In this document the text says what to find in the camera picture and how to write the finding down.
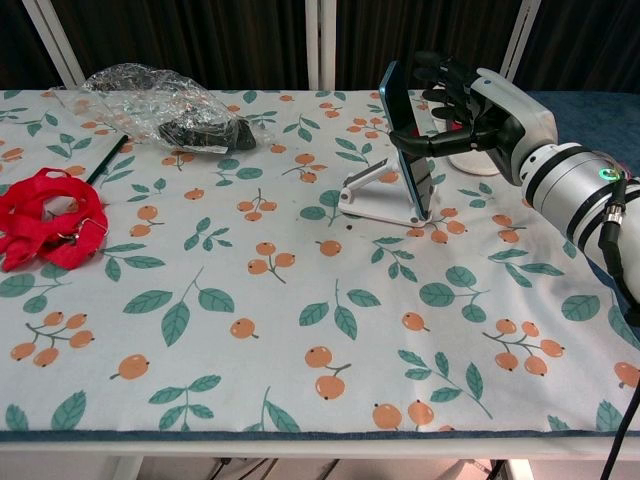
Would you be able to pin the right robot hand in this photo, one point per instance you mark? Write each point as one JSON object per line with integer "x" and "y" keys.
{"x": 510, "y": 120}

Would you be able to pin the black smartphone blue case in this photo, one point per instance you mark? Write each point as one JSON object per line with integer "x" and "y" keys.
{"x": 415, "y": 180}

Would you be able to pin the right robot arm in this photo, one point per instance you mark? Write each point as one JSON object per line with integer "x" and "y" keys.
{"x": 565, "y": 190}

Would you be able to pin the white folding phone stand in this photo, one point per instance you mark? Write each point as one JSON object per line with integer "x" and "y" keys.
{"x": 375, "y": 200}

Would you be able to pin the red and white object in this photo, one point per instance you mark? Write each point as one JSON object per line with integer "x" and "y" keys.
{"x": 475, "y": 165}

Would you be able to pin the floral print tablecloth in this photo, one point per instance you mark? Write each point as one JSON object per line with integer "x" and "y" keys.
{"x": 280, "y": 280}

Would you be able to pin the black pleated curtain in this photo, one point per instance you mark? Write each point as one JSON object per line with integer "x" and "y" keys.
{"x": 190, "y": 40}

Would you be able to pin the clear plastic bag black contents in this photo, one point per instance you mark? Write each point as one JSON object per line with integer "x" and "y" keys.
{"x": 170, "y": 107}

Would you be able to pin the dark green stick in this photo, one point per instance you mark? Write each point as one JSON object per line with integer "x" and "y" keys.
{"x": 107, "y": 159}

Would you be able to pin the white frame post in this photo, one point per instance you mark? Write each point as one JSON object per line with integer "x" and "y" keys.
{"x": 520, "y": 35}
{"x": 52, "y": 40}
{"x": 320, "y": 45}

